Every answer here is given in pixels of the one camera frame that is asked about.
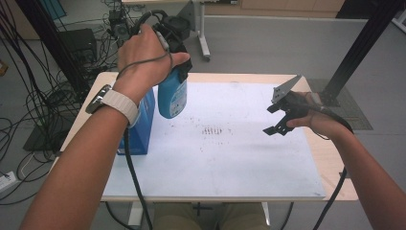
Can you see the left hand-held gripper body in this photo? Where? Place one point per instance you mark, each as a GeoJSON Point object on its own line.
{"type": "Point", "coordinates": [175, 30]}

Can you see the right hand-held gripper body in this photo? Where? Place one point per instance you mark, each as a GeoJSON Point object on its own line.
{"type": "Point", "coordinates": [293, 103]}

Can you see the blue bottle with white cap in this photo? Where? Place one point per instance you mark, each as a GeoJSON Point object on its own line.
{"type": "Point", "coordinates": [170, 99]}

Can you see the blue cardboard box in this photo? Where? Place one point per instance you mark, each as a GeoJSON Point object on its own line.
{"type": "Point", "coordinates": [140, 134]}

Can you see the person's right hand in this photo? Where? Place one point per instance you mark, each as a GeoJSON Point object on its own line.
{"type": "Point", "coordinates": [325, 124]}

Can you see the person's left hand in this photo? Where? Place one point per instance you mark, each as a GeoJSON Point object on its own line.
{"type": "Point", "coordinates": [140, 60]}

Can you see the black computer tower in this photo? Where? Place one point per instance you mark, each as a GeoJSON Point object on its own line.
{"type": "Point", "coordinates": [118, 28]}

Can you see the white table mat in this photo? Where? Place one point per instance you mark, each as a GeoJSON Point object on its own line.
{"type": "Point", "coordinates": [223, 166]}

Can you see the wristwatch with white band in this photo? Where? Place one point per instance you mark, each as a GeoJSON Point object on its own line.
{"type": "Point", "coordinates": [121, 102]}

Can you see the white table leg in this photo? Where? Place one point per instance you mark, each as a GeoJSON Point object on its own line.
{"type": "Point", "coordinates": [265, 212]}
{"type": "Point", "coordinates": [135, 214]}

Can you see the black box device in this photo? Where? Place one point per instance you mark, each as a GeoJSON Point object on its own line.
{"type": "Point", "coordinates": [78, 43]}

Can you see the teal panel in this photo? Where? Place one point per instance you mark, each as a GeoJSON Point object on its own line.
{"type": "Point", "coordinates": [52, 8]}

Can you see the white power strip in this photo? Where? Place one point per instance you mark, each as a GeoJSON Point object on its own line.
{"type": "Point", "coordinates": [7, 182]}

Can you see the black metal stand post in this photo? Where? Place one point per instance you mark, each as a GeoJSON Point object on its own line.
{"type": "Point", "coordinates": [48, 35]}
{"type": "Point", "coordinates": [360, 44]}

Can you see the black stand base plate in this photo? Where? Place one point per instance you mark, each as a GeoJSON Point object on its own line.
{"type": "Point", "coordinates": [41, 137]}

